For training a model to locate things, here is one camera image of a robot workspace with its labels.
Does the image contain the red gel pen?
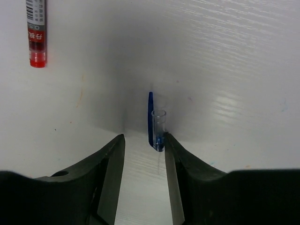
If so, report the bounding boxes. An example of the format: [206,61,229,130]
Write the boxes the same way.
[26,0,47,68]

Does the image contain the small dark blue clip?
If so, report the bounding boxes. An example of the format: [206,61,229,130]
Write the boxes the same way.
[147,91,166,152]

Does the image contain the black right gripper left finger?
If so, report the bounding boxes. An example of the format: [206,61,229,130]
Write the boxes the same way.
[0,134,125,225]

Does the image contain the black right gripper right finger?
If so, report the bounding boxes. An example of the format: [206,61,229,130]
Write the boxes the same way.
[165,133,300,225]

